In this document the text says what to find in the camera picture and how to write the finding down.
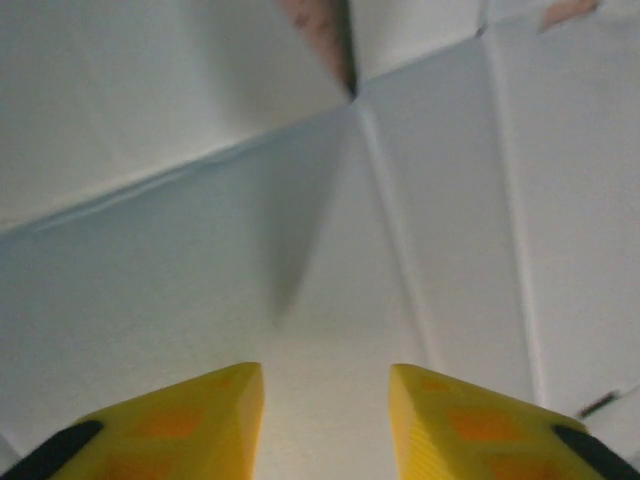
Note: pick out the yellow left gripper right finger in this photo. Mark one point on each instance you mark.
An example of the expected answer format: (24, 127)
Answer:
(475, 435)

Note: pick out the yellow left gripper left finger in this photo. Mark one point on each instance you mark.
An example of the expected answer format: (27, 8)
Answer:
(175, 435)

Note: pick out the light teal paper box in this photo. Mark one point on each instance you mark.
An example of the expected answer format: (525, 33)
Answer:
(200, 250)

